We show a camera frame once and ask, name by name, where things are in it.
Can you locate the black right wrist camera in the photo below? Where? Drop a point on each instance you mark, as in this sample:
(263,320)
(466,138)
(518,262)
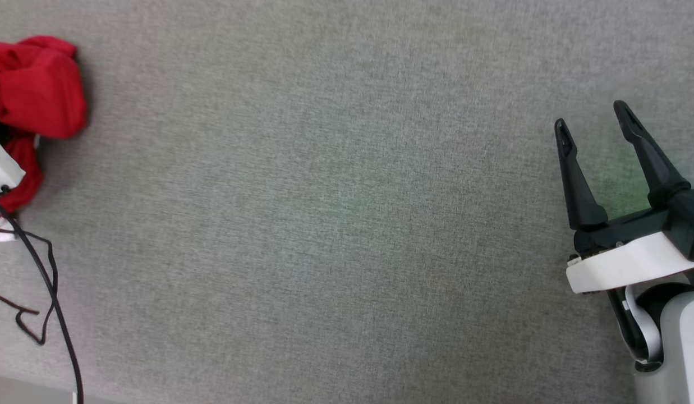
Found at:
(692,224)

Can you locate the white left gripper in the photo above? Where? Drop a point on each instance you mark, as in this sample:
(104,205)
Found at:
(1,165)

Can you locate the red garment with white sleeves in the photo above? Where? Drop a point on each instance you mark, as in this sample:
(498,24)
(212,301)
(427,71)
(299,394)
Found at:
(41,90)

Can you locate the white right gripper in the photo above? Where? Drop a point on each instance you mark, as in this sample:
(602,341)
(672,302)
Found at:
(621,264)

